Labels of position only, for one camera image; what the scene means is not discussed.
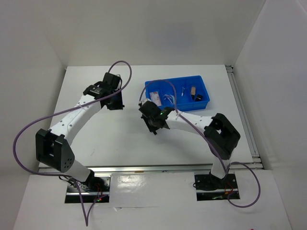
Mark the purple eyelash curler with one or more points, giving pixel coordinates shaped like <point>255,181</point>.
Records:
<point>166,97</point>

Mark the clear false eyelash box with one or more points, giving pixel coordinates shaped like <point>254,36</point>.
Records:
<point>154,96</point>

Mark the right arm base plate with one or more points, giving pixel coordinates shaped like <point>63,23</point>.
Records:
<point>210,188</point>

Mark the black round compact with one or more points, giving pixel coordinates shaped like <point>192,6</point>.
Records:
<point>198,98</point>

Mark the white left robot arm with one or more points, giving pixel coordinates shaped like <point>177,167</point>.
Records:
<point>53,146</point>

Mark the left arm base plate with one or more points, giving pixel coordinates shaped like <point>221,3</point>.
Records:
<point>101,193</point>

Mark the blue plastic organizer bin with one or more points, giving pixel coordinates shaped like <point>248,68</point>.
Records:
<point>173,86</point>

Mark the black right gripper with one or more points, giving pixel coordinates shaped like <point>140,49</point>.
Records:
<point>152,128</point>

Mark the aluminium side rail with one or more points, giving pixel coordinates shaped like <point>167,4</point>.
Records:
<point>244,119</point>

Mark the aluminium front rail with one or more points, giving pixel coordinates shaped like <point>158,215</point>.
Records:
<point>152,168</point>

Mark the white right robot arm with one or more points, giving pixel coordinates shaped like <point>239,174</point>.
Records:
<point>220,135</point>

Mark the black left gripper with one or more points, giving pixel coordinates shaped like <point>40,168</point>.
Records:
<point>118,106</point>

